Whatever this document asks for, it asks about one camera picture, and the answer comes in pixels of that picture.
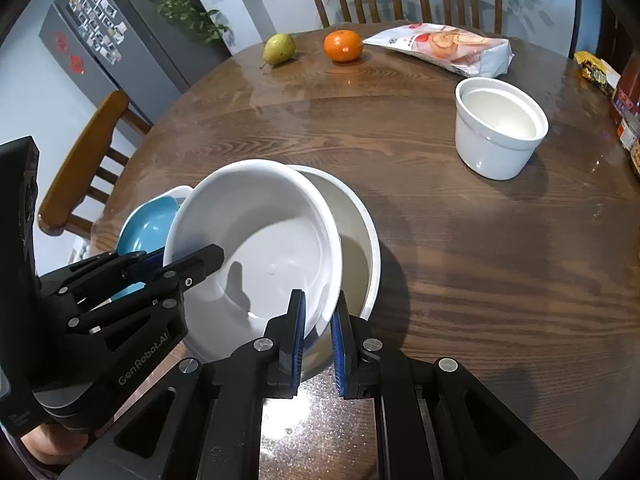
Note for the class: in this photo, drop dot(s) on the large grey-white bowl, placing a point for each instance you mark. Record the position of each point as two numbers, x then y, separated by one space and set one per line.
357 260

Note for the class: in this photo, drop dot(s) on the yellow snack packet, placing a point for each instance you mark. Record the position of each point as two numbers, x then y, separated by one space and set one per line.
597 72

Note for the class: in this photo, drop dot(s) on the red sauce bottle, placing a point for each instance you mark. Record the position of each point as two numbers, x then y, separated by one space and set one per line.
631 90

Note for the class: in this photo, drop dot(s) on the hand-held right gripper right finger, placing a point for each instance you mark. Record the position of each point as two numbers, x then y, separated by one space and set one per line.
340 345

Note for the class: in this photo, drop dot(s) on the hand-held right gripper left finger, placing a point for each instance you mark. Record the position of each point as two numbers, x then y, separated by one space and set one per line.
298 330

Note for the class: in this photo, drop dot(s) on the small straight-sided white bowl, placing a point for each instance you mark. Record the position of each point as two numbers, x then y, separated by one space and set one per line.
495 150

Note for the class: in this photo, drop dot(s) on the green pear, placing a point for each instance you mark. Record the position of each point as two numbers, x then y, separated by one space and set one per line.
279 49

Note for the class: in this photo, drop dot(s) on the cluster of fridge photo magnets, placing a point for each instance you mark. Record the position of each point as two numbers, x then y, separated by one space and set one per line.
95 10

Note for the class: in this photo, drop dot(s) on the blue oval dish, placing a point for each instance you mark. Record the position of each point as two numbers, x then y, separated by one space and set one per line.
145 225

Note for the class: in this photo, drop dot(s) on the medium white bowl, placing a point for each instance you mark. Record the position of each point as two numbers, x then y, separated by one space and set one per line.
260 240

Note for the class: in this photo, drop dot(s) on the orange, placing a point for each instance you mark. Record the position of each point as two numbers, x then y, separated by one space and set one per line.
343 46

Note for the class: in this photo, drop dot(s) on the person's left hand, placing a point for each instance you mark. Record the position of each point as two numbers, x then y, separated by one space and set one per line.
52 447

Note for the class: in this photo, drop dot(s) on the white snack bag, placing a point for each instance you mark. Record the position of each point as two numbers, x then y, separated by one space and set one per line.
450 47

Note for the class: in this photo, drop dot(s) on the grey refrigerator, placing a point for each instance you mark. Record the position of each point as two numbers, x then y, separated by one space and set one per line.
145 45

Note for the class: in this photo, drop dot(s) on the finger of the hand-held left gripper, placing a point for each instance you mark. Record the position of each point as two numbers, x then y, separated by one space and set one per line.
207 259
150 260

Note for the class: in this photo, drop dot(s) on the trailing green plant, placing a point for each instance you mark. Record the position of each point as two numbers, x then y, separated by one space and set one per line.
190 5

